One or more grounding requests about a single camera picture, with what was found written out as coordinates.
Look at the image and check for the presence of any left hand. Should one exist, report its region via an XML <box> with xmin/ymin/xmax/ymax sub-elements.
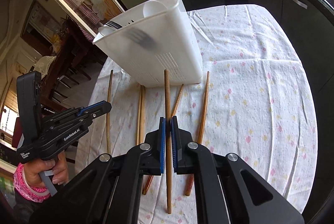
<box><xmin>23</xmin><ymin>151</ymin><xmax>68</xmax><ymax>188</ymax></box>

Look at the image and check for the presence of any dark wooden chopstick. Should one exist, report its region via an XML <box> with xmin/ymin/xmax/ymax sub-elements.
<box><xmin>164</xmin><ymin>69</ymin><xmax>172</xmax><ymax>214</ymax></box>

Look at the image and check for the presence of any white plastic utensil holder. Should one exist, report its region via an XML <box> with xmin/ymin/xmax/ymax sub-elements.
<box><xmin>93</xmin><ymin>0</ymin><xmax>203</xmax><ymax>87</ymax></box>

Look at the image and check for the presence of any black plastic fork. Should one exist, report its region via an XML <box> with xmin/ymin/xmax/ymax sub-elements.
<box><xmin>105</xmin><ymin>20</ymin><xmax>157</xmax><ymax>51</ymax></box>

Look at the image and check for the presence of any wooden dining table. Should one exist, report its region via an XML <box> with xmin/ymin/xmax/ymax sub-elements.
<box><xmin>40</xmin><ymin>18</ymin><xmax>107</xmax><ymax>112</ymax></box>

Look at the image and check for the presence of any red checkered apron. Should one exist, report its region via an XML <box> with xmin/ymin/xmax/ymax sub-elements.
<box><xmin>64</xmin><ymin>0</ymin><xmax>102</xmax><ymax>34</ymax></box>

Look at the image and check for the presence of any white floral tablecloth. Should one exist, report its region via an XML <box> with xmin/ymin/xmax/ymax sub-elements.
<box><xmin>75</xmin><ymin>4</ymin><xmax>318</xmax><ymax>223</ymax></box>

